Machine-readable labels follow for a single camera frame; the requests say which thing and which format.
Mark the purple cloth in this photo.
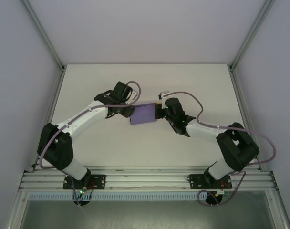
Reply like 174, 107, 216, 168
129, 102, 160, 126

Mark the grey metal sheet panel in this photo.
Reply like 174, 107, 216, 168
17, 199, 278, 229

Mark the aluminium mounting rail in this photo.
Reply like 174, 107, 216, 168
18, 167, 278, 191

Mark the aluminium table side rail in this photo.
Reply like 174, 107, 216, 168
30, 69, 66, 173
228, 68, 267, 172

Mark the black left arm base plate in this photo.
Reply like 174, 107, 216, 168
62, 174, 106, 190

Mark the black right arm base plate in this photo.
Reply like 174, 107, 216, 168
186, 174, 231, 190

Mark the slotted grey cable duct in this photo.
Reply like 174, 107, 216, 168
28, 192, 231, 201

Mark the aluminium upright frame post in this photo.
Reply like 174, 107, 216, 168
228, 0, 277, 72
21, 0, 66, 72

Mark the black round cable grommet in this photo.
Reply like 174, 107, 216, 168
204, 193, 224, 206

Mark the aluminium lower frame beam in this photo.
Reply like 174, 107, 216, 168
265, 190, 290, 229
5, 190, 29, 229

